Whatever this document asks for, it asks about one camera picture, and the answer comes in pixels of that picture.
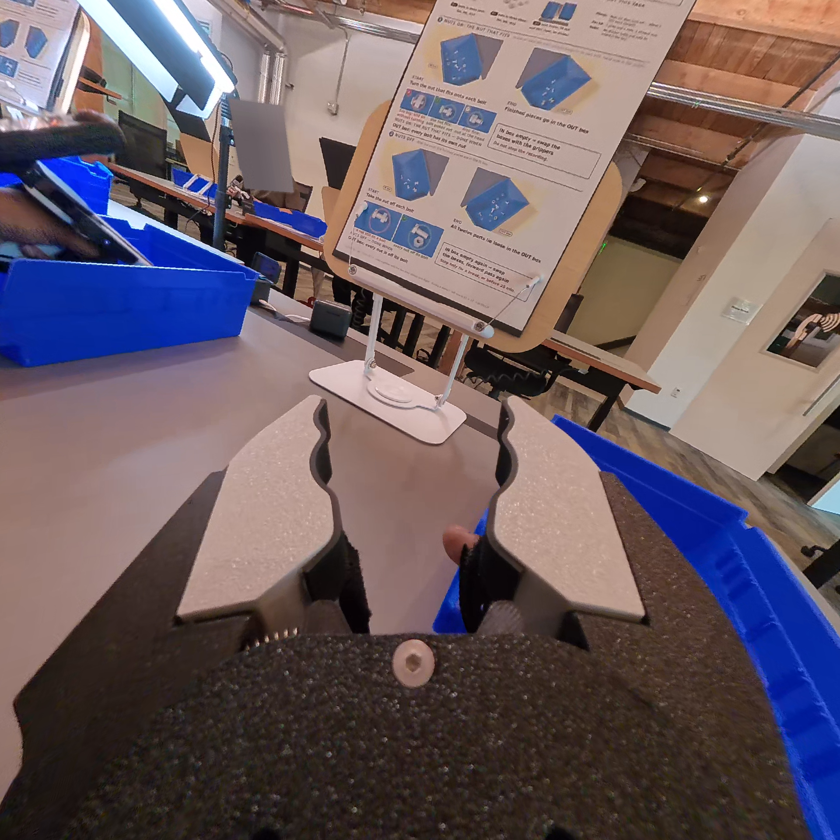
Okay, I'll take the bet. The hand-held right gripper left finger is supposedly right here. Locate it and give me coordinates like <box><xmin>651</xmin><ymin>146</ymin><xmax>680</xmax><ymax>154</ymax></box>
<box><xmin>176</xmin><ymin>394</ymin><xmax>345</xmax><ymax>624</ymax></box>

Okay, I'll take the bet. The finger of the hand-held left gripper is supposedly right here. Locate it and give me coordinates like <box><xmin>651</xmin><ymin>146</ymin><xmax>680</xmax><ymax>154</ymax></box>
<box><xmin>18</xmin><ymin>159</ymin><xmax>153</xmax><ymax>268</ymax></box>

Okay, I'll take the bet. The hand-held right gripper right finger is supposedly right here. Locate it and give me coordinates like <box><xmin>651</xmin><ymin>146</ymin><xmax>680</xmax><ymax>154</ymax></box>
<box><xmin>489</xmin><ymin>395</ymin><xmax>647</xmax><ymax>635</ymax></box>

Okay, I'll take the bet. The person's left hand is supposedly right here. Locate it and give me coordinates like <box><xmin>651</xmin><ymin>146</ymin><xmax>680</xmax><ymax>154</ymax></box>
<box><xmin>0</xmin><ymin>189</ymin><xmax>101</xmax><ymax>261</ymax></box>

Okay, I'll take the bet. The person's right hand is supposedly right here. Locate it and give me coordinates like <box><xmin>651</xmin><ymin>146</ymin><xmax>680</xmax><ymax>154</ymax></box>
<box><xmin>443</xmin><ymin>525</ymin><xmax>479</xmax><ymax>565</ymax></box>

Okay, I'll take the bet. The printed instruction sheet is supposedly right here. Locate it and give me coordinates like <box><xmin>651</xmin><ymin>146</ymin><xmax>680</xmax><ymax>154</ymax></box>
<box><xmin>0</xmin><ymin>0</ymin><xmax>83</xmax><ymax>112</ymax></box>
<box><xmin>332</xmin><ymin>0</ymin><xmax>697</xmax><ymax>334</ymax></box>

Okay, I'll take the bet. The wooden office desk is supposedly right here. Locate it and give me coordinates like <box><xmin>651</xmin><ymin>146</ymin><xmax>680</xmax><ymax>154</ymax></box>
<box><xmin>108</xmin><ymin>163</ymin><xmax>329</xmax><ymax>270</ymax></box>
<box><xmin>545</xmin><ymin>330</ymin><xmax>662</xmax><ymax>421</ymax></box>

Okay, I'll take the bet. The studio light panel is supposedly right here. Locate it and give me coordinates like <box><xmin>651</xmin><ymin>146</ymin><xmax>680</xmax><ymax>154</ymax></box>
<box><xmin>79</xmin><ymin>0</ymin><xmax>238</xmax><ymax>120</ymax></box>

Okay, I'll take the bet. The black light stand pole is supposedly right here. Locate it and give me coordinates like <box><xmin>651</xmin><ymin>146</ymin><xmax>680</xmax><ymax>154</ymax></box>
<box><xmin>213</xmin><ymin>95</ymin><xmax>237</xmax><ymax>250</ymax></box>

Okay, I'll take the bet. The black device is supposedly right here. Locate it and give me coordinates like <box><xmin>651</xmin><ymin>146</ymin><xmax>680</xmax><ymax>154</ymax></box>
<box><xmin>251</xmin><ymin>252</ymin><xmax>283</xmax><ymax>303</ymax></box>

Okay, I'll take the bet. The dark grey box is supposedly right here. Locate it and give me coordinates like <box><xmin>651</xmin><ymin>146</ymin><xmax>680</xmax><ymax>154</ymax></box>
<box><xmin>308</xmin><ymin>300</ymin><xmax>353</xmax><ymax>340</ymax></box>

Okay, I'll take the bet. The instruction sign board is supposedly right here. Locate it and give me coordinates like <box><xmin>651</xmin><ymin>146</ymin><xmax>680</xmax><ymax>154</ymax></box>
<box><xmin>322</xmin><ymin>98</ymin><xmax>623</xmax><ymax>355</ymax></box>

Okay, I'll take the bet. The framed wall picture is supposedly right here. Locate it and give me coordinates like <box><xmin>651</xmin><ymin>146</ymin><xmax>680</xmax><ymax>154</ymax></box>
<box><xmin>761</xmin><ymin>272</ymin><xmax>840</xmax><ymax>375</ymax></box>

